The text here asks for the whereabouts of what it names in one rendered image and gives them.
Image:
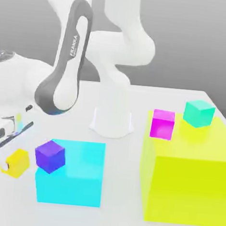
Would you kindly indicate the small yellow cube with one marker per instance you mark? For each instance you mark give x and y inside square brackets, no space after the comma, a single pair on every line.
[18,161]

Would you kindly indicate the large cyan box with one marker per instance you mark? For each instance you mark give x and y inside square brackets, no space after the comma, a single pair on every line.
[80,179]

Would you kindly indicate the small purple cube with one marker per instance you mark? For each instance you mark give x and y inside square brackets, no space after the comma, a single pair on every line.
[50,155]

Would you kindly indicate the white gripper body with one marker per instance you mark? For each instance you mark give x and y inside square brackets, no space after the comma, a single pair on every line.
[16,135]

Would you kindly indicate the large yellow-green box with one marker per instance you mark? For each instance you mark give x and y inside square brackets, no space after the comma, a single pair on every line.
[187,189]

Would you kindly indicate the small teal cube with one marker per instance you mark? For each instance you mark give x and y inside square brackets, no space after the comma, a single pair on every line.
[199,112]

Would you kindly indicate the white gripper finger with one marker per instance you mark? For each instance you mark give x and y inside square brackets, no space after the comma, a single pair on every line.
[4,168]

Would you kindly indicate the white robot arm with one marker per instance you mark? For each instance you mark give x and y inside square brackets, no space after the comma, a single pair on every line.
[114,97]

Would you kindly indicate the small magenta cube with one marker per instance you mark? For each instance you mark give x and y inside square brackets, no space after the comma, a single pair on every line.
[162,127]

